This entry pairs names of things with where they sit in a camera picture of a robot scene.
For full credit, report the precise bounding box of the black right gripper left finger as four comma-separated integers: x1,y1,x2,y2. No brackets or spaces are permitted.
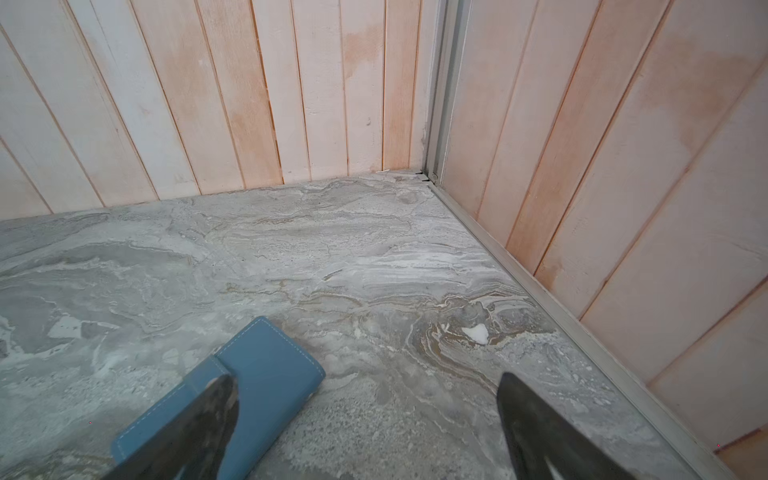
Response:
105,374,239,479

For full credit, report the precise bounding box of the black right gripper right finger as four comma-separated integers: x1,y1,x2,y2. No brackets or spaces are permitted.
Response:
496,372,633,479

